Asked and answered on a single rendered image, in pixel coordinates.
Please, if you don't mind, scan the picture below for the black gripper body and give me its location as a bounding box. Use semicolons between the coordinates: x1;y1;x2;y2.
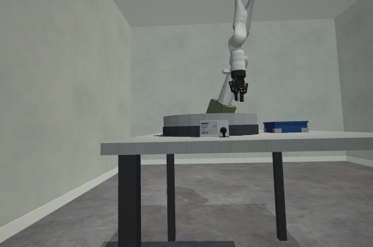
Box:
231;70;246;87

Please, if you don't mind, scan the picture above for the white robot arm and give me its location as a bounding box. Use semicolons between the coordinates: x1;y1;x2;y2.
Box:
218;0;255;106

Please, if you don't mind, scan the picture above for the grey round turntable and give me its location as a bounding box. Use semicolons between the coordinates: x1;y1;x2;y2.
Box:
163;113;259;138

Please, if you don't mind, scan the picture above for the blue plastic crate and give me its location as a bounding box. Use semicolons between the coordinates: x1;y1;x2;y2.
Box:
263;121;309;133

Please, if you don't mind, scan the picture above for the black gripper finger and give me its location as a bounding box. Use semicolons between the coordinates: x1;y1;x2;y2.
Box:
229;80;241;101
239;81;248;102

